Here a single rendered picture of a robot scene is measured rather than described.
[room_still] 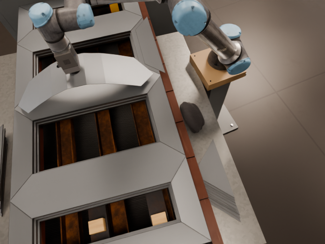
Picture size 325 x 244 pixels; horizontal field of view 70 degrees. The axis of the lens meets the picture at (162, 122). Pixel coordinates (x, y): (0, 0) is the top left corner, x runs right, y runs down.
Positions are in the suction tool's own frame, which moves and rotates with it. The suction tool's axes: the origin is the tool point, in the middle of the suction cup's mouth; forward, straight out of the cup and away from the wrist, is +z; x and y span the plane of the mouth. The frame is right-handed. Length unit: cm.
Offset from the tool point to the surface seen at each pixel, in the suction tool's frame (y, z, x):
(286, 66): -32, 102, 168
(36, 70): -25.7, 18.2, -25.5
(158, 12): -78, 45, 58
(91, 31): -41.5, 15.6, 8.4
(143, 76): 4.3, 10.3, 28.2
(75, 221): 55, 33, -21
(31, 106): 5.5, 7.7, -24.2
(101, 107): 9.8, 17.7, 4.1
